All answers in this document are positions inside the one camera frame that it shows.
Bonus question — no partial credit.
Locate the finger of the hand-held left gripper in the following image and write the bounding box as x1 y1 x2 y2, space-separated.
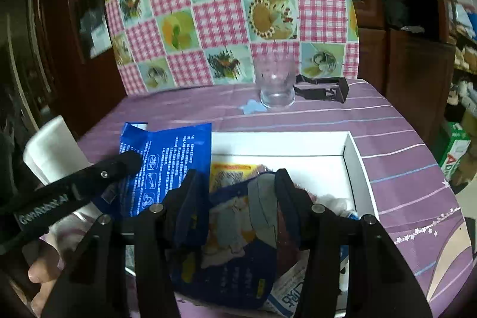
87 151 143 194

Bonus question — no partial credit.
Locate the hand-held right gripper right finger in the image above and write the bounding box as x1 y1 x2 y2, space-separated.
274 169 433 318

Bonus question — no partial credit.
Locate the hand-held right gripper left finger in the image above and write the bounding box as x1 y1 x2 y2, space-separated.
32 169 211 318

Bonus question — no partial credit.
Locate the blue instruction print packet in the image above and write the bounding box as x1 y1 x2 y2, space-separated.
91 122 213 218

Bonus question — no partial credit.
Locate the blue eye mask packet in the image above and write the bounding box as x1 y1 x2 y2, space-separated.
169 173 317 311

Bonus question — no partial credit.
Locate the yellow tissue pack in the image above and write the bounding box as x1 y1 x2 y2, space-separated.
209 162 261 194

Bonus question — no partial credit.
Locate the white cardboard box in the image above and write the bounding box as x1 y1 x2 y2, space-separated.
123 131 381 318

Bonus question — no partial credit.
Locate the white blue bandage packet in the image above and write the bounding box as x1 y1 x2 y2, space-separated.
266 255 351 318

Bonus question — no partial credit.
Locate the person's left hand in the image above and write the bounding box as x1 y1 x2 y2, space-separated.
27 247 66 317

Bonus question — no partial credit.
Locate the white fluffy item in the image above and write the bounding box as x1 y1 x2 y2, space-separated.
317 191 354 218

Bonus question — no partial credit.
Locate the white paper bag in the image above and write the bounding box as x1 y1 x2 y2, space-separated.
22 116 92 188

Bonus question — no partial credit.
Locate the light blue paper scrap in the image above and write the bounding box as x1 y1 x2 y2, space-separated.
240 99 267 114

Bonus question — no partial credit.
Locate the clear glass cup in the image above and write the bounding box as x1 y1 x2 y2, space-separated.
253 53 297 109

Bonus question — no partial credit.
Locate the black plastic clip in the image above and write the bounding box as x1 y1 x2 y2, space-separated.
294 75 350 103

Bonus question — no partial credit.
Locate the dark wooden cabinet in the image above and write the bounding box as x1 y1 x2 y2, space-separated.
0 0 127 140

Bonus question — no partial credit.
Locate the pink checked printed cloth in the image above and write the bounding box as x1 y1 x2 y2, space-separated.
101 0 360 95

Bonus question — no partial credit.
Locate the brown wooden cabinet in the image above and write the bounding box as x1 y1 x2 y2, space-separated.
346 0 457 140

